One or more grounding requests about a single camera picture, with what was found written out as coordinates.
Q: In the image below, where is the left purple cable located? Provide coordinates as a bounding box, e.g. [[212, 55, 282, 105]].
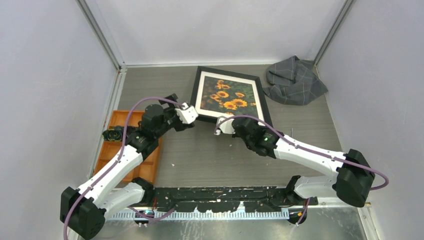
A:
[[62, 96, 186, 240]]

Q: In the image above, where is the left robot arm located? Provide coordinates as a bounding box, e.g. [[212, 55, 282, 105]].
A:
[[59, 95, 199, 240]]

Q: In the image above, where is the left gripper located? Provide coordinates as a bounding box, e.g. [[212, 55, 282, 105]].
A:
[[154, 94, 186, 139]]

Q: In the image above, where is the grey checked cloth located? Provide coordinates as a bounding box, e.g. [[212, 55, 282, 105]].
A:
[[263, 55, 328, 106]]

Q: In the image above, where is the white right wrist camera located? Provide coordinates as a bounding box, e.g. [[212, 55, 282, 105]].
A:
[[214, 116, 235, 136]]

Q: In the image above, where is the orange wooden divided tray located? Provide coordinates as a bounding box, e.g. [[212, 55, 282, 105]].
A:
[[93, 110, 163, 187]]

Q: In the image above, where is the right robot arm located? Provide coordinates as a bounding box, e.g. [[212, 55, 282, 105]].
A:
[[231, 117, 376, 208]]

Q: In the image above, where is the black picture frame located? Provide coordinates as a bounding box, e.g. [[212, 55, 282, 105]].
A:
[[190, 66, 273, 125]]

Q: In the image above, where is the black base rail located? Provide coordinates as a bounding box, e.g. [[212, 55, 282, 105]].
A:
[[121, 186, 319, 214]]

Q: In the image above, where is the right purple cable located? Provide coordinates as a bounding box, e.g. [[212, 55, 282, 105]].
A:
[[214, 114, 390, 227]]

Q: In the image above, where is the purple cable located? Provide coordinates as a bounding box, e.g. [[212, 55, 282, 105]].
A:
[[214, 114, 390, 227], [62, 96, 186, 240]]

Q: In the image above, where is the sunflower photo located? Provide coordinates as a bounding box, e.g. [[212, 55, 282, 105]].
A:
[[199, 76, 258, 117]]

